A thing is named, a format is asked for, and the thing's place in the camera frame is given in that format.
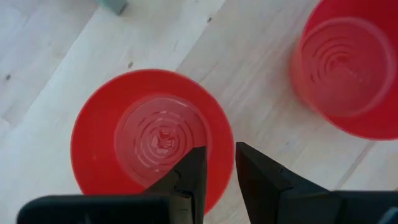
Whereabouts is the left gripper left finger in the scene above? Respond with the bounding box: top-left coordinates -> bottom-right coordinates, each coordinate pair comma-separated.
143,146 -> 208,224

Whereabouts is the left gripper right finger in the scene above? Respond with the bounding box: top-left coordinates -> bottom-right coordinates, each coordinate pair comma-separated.
235,141 -> 330,224

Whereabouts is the red plastic mini bowl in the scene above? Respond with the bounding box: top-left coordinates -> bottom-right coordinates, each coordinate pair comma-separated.
290,0 -> 398,141
70,68 -> 235,215

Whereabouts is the green perforated metal shelf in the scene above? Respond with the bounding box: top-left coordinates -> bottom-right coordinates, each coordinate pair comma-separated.
98,0 -> 130,16

